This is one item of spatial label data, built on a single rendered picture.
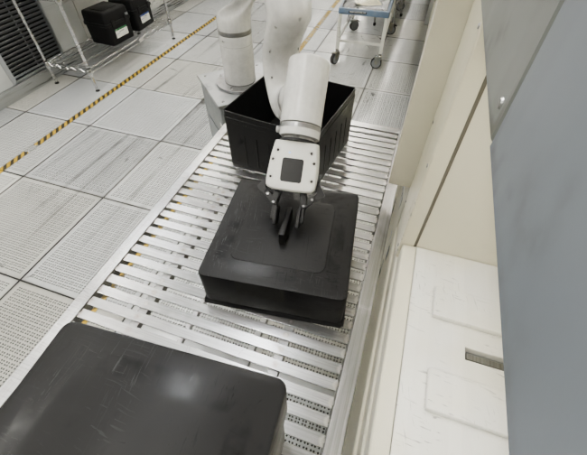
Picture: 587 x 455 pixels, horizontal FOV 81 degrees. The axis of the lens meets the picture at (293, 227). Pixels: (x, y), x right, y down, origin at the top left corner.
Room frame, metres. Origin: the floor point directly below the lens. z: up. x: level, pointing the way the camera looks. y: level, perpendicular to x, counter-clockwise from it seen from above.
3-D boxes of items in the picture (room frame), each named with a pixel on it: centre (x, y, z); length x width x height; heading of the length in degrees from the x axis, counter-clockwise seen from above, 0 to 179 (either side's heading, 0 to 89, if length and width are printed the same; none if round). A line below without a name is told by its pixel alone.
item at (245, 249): (0.47, 0.02, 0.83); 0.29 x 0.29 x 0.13; 78
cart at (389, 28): (3.62, -0.72, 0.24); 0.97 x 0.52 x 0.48; 164
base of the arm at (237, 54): (1.34, 0.21, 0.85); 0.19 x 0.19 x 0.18
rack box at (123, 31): (3.35, 1.62, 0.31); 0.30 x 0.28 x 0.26; 157
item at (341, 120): (0.89, 0.00, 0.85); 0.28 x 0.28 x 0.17; 63
